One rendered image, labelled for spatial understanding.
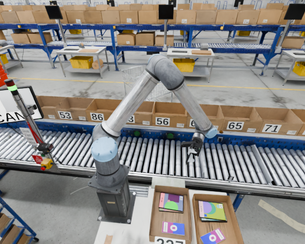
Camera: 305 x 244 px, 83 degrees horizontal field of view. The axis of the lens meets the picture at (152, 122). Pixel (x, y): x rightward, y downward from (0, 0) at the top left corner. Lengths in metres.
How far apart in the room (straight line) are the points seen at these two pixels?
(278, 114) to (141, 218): 1.93
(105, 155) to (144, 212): 0.69
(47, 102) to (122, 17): 4.28
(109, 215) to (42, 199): 1.46
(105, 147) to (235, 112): 1.72
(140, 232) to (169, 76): 1.10
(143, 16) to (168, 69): 5.34
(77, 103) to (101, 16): 4.46
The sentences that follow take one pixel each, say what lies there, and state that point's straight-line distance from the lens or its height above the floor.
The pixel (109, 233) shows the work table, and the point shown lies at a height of 0.75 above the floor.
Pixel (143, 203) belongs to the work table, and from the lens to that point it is 1.57.
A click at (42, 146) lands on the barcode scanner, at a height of 1.09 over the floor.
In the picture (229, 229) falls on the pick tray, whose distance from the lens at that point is 1.58.
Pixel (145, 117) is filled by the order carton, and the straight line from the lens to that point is 1.97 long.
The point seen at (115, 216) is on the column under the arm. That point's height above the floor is 0.77.
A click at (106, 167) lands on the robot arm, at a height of 1.32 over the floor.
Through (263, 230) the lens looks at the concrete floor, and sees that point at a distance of 2.59.
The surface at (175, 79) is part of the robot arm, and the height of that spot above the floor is 1.78.
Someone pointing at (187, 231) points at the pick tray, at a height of 0.76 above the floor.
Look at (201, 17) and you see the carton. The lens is 6.18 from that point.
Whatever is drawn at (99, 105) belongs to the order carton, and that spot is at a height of 0.94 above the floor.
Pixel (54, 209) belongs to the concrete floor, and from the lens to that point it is 2.69.
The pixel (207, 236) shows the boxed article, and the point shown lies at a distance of 1.49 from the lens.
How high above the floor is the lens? 2.13
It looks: 36 degrees down
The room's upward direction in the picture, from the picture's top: 1 degrees counter-clockwise
